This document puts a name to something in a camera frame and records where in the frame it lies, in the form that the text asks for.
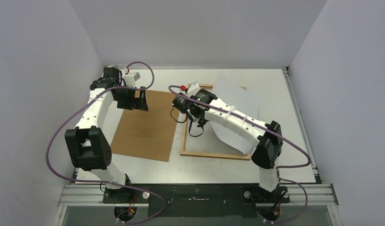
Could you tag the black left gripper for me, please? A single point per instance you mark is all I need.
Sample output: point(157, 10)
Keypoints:
point(136, 103)

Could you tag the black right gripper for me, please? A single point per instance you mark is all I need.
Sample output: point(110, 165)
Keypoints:
point(195, 112)

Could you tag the brown backing board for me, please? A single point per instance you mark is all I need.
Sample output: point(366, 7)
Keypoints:
point(147, 135)

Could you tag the printed photo sheet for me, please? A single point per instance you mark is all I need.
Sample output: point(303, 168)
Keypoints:
point(245, 101)

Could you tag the wooden picture frame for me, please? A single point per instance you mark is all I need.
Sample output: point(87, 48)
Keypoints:
point(199, 142)

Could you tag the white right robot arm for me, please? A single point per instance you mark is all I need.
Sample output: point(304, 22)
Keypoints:
point(264, 138)

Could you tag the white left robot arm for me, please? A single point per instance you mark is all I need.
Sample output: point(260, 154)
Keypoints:
point(87, 145)

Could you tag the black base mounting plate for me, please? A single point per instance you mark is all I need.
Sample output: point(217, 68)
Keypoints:
point(196, 200)

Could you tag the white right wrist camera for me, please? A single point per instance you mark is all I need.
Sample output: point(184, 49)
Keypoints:
point(193, 89)

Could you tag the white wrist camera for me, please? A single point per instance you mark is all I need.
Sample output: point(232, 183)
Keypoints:
point(130, 79)
point(193, 89)

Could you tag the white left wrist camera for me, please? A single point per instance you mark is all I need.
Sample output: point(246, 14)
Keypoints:
point(130, 79)

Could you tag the aluminium front rail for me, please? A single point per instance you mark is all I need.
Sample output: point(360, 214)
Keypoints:
point(91, 195)

